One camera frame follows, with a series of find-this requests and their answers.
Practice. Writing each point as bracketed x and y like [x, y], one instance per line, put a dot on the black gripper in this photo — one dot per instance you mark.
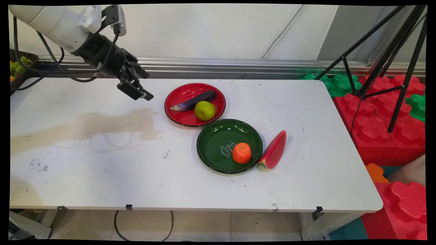
[102, 54]

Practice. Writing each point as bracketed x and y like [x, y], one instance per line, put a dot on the purple toy eggplant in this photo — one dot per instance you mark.
[194, 101]

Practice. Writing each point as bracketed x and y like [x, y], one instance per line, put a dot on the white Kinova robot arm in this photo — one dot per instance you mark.
[51, 22]

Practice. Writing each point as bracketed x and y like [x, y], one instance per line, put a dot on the red plate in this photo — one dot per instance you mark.
[185, 117]

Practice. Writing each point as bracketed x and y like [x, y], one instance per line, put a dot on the green toy apple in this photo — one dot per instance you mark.
[204, 110]

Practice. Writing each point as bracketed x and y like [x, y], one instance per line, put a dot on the dark green plate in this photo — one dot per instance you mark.
[218, 143]

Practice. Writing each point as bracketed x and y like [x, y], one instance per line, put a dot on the green grape bunch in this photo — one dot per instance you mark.
[19, 66]

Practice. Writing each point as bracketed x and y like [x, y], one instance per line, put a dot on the dark wicker basket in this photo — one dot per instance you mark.
[18, 81]

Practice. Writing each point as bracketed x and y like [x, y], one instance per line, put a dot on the orange toy tangerine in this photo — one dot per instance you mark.
[242, 152]

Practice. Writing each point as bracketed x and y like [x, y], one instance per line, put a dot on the toy watermelon slice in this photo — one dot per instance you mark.
[273, 151]

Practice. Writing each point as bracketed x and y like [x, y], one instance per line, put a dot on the grey table leg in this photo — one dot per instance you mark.
[323, 226]
[29, 226]

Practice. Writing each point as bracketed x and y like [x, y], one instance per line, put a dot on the green foam block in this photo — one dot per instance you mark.
[418, 107]
[340, 85]

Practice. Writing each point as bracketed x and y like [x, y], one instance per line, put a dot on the large red foam block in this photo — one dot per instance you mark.
[374, 126]

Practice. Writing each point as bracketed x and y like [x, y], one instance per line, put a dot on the black tripod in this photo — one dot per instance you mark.
[388, 47]

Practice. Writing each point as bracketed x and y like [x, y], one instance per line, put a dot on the orange foam piece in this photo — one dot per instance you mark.
[376, 173]

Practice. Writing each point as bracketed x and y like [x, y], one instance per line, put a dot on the teal foam mat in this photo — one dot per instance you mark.
[349, 231]

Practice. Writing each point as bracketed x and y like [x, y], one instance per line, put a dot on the beige rounded object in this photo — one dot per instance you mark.
[410, 172]

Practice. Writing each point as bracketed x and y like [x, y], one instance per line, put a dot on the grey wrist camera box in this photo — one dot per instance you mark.
[117, 15]

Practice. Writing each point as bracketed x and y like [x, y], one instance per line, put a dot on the aluminium rail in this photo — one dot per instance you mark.
[221, 66]

